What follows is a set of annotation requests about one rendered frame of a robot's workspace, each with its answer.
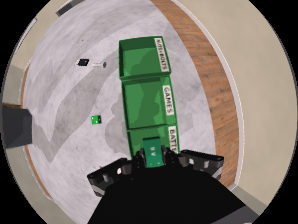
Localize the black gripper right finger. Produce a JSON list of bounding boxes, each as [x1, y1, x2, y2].
[[161, 145, 224, 180]]

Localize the green rack of bins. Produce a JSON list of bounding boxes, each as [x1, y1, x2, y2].
[[118, 36, 180, 160]]

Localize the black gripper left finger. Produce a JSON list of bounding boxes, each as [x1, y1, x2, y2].
[[87, 148, 147, 197]]

